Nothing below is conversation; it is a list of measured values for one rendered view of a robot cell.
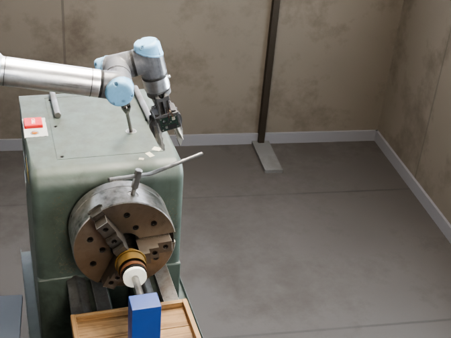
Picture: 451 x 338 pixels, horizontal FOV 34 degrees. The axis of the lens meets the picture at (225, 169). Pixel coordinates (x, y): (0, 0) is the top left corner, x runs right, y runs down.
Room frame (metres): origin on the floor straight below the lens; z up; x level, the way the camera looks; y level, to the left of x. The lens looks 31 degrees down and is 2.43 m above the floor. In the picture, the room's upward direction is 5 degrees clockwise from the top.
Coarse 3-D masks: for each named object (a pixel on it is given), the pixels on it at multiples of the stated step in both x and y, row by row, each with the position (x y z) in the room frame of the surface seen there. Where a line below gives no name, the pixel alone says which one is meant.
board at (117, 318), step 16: (176, 304) 1.74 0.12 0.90; (80, 320) 1.64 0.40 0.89; (96, 320) 1.66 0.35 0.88; (112, 320) 1.66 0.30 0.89; (176, 320) 1.69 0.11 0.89; (192, 320) 1.67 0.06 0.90; (80, 336) 1.58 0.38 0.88; (96, 336) 1.59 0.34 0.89; (112, 336) 1.59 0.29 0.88; (160, 336) 1.61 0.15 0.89; (176, 336) 1.62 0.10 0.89; (192, 336) 1.62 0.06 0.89
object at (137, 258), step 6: (126, 252) 1.70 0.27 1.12; (132, 252) 1.70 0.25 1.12; (138, 252) 1.71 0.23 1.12; (120, 258) 1.68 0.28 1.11; (126, 258) 1.67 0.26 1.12; (132, 258) 1.67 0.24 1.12; (138, 258) 1.68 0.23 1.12; (144, 258) 1.71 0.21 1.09; (120, 264) 1.66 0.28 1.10; (126, 264) 1.65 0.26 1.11; (132, 264) 1.65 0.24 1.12; (138, 264) 1.65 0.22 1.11; (144, 264) 1.68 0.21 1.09; (120, 270) 1.65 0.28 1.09; (120, 276) 1.66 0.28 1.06
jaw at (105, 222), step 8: (96, 216) 1.75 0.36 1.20; (104, 216) 1.75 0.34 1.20; (96, 224) 1.73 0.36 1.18; (104, 224) 1.72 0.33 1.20; (112, 224) 1.75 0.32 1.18; (104, 232) 1.72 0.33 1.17; (112, 232) 1.73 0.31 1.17; (120, 232) 1.77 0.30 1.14; (112, 240) 1.71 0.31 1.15; (120, 240) 1.72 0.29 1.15; (112, 248) 1.71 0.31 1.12; (120, 248) 1.70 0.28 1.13; (128, 248) 1.72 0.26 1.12
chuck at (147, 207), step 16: (112, 192) 1.83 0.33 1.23; (144, 192) 1.87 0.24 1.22; (80, 208) 1.82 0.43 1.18; (96, 208) 1.78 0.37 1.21; (112, 208) 1.77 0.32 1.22; (128, 208) 1.78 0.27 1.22; (144, 208) 1.80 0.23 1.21; (160, 208) 1.83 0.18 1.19; (80, 224) 1.75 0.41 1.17; (128, 224) 1.78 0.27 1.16; (144, 224) 1.80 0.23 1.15; (160, 224) 1.82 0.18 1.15; (80, 240) 1.74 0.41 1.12; (96, 240) 1.75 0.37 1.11; (128, 240) 1.86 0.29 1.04; (80, 256) 1.74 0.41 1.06; (96, 256) 1.75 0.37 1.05; (112, 256) 1.77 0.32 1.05; (160, 256) 1.82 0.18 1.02; (96, 272) 1.75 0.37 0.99
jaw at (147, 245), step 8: (136, 240) 1.78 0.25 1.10; (144, 240) 1.78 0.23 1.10; (152, 240) 1.79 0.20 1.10; (160, 240) 1.79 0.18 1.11; (168, 240) 1.79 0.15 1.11; (136, 248) 1.78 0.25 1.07; (144, 248) 1.75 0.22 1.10; (152, 248) 1.75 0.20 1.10; (160, 248) 1.78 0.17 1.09; (168, 248) 1.78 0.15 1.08; (152, 256) 1.75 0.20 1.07
